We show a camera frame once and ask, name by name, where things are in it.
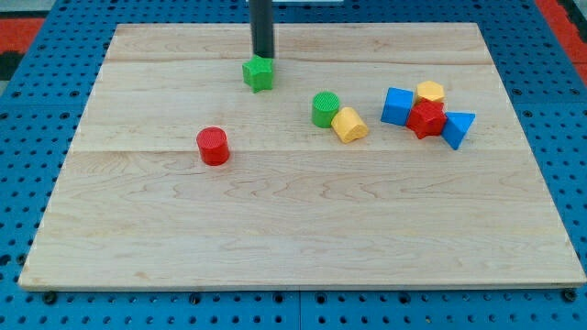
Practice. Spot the green star block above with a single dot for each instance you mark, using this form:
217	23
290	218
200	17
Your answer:
258	73

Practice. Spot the red star block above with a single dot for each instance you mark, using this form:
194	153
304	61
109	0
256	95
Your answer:
427	118

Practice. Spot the yellow half-round block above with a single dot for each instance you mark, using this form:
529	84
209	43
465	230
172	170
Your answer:
348	125

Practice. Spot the green cylinder block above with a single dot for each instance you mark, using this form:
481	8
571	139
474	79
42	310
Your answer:
325	106

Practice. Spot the red cylinder block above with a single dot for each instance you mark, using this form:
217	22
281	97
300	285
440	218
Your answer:
213	147

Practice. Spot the wooden board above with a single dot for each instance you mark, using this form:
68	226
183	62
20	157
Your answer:
294	208

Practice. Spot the blue cube block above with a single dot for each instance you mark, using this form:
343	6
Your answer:
397	106

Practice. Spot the yellow hexagon block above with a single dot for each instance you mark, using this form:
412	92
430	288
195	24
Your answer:
429	90

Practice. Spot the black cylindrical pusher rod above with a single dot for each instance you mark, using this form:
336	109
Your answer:
261	25

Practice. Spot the blue triangle block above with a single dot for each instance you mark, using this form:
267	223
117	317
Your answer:
457	127

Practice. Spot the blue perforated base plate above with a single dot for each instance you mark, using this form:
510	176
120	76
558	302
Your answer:
42	104

